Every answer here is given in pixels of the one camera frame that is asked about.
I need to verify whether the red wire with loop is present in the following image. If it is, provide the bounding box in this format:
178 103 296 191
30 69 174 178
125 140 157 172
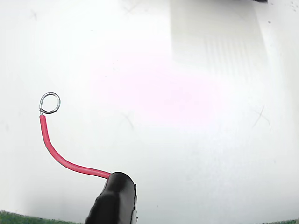
39 92 113 180

